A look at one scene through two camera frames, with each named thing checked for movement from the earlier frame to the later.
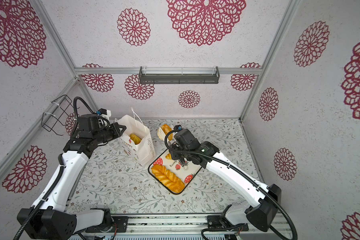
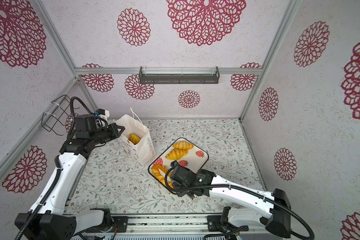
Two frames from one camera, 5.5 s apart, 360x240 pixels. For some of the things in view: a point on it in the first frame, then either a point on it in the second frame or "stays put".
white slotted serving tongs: [161, 134] to [163, 174]
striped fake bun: [136, 139] stays put
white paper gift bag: [137, 142] stays put
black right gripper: [173, 151] to [177, 190]
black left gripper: [114, 127] stays put
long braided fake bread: [168, 179] stays put
